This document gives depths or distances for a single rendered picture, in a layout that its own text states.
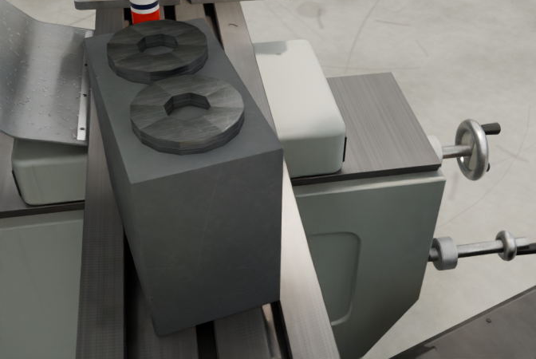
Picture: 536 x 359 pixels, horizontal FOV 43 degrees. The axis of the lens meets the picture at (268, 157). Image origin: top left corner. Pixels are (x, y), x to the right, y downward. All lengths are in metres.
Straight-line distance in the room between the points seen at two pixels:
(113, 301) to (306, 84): 0.58
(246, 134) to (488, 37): 2.61
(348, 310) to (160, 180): 0.89
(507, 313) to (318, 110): 0.44
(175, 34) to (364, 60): 2.21
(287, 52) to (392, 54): 1.70
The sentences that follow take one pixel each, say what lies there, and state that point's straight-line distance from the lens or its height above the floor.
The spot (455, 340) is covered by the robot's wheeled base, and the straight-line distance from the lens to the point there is 1.12.
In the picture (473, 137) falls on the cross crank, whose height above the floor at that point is 0.71.
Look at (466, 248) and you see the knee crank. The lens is 1.30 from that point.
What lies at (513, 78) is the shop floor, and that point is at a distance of 2.85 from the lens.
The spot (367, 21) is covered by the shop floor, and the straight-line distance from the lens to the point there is 3.09.
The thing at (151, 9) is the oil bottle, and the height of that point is 1.02.
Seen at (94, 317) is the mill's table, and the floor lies 0.97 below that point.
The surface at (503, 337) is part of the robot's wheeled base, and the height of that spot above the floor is 0.59.
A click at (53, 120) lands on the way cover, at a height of 0.90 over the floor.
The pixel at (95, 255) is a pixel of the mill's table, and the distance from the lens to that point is 0.71.
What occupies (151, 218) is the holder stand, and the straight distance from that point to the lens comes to 0.52.
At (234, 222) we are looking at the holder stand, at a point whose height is 1.09.
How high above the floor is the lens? 1.48
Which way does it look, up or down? 40 degrees down
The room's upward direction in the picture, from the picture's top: straight up
